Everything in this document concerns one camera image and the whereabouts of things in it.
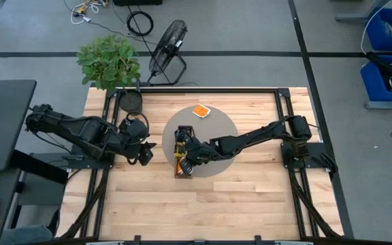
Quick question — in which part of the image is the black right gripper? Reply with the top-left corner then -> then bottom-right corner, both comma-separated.
176,130 -> 218,175

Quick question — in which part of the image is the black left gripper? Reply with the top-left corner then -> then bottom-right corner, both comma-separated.
122,135 -> 158,167

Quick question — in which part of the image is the brown wooden tea box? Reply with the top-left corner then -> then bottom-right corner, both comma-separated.
173,125 -> 195,180

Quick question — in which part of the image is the round grey mat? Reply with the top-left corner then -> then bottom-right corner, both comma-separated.
161,105 -> 240,178

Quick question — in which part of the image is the green potted plant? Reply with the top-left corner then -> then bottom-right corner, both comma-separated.
76,34 -> 144,115

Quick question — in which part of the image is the black floor fan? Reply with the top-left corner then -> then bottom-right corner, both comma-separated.
147,19 -> 189,86

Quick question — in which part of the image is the black box on floor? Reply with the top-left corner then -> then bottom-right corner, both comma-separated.
113,0 -> 163,7

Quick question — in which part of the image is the black desk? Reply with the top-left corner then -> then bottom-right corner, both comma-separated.
0,80 -> 37,173

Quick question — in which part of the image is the blue plastic bin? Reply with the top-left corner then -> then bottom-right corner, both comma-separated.
361,54 -> 392,103
365,7 -> 392,52

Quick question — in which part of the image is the grey cart base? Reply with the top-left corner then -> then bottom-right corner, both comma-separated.
364,98 -> 392,110

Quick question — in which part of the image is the black equipment in bin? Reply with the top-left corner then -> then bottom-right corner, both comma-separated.
365,50 -> 392,93

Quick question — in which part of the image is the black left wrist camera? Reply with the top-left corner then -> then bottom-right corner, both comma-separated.
119,117 -> 148,139

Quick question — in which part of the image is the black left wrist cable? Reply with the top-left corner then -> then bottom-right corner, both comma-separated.
125,111 -> 150,144

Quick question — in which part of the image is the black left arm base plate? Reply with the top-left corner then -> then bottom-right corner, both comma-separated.
68,142 -> 117,170

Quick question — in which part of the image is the black aluminium table frame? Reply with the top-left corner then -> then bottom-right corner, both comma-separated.
56,86 -> 345,245

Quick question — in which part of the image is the silver aluminium bracket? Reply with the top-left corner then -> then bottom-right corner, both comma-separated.
274,240 -> 314,245
86,240 -> 125,245

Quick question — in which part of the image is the coiled black cable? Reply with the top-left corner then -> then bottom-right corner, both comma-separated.
127,10 -> 154,37

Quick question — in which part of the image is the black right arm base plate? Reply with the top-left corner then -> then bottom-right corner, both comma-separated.
280,142 -> 329,170

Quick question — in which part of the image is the white cable bundle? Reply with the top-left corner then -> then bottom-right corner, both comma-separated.
69,0 -> 108,25

